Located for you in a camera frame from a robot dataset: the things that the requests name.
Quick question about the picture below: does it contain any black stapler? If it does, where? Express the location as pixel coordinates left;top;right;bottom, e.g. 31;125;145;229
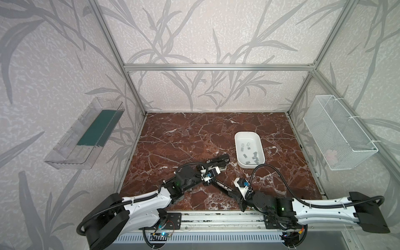
211;180;233;198
205;154;230;168

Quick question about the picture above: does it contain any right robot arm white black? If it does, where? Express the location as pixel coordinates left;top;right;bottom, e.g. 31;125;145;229
228;188;390;234

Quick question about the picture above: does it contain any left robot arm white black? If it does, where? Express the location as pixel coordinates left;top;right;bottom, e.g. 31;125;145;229
76;162;221;250

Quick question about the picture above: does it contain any white plastic tray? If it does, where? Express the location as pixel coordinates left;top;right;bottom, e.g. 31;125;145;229
234;131;266;169

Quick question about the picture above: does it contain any small circuit board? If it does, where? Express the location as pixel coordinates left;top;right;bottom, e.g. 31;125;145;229
151;232;173;241

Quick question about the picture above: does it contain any pink object in basket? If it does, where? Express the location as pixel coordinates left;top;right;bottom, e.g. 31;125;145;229
324;150;339;165

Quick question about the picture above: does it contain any green mat in shelf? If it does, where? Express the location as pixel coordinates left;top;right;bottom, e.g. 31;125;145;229
77;109;124;147

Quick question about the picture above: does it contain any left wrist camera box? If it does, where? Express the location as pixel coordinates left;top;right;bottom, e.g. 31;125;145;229
201;166;221;182

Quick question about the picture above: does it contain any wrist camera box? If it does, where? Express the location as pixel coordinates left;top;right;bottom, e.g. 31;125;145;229
233;177;253;200
201;166;221;182

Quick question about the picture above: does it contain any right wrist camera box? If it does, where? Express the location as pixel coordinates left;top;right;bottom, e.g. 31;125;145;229
233;177;253;200

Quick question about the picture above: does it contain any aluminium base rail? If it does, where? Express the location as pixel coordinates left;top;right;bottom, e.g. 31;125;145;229
178;211;264;229

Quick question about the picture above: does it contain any white wire mesh basket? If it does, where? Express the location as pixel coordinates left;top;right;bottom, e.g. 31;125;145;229
303;95;379;171

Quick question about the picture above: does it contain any aluminium frame crossbar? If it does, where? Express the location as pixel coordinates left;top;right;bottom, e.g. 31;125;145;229
124;64;314;72

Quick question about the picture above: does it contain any clear acrylic wall shelf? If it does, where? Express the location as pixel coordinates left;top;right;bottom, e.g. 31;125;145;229
44;98;125;170

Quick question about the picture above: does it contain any left black corrugated cable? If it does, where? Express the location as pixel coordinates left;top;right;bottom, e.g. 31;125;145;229
75;161;209;236

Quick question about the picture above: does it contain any black corrugated cable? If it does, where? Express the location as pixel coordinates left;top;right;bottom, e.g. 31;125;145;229
249;164;385;209
75;161;209;236

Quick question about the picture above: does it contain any right black corrugated cable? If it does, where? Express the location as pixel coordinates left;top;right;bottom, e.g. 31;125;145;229
249;164;385;209

